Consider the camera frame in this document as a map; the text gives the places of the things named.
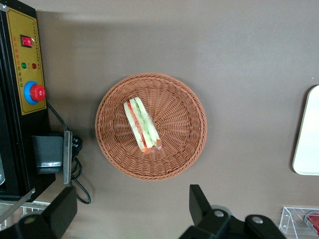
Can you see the cream plastic serving tray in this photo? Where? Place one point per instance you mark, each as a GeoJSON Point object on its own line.
{"type": "Point", "coordinates": [309, 137]}

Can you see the clear acrylic bottle rack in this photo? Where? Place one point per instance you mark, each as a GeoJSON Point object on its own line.
{"type": "Point", "coordinates": [289, 221]}

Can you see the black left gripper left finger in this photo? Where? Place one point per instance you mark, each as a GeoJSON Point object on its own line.
{"type": "Point", "coordinates": [54, 219]}

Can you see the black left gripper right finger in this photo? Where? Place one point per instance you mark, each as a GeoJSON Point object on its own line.
{"type": "Point", "coordinates": [199, 206]}

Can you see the sandwich with lettuce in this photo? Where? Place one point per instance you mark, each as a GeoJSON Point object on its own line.
{"type": "Point", "coordinates": [142, 124]}

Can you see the round brown wicker basket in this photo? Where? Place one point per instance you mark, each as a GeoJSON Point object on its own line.
{"type": "Point", "coordinates": [174, 124]}

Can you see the black sealing machine yellow panel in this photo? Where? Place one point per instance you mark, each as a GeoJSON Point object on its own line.
{"type": "Point", "coordinates": [15, 124]}

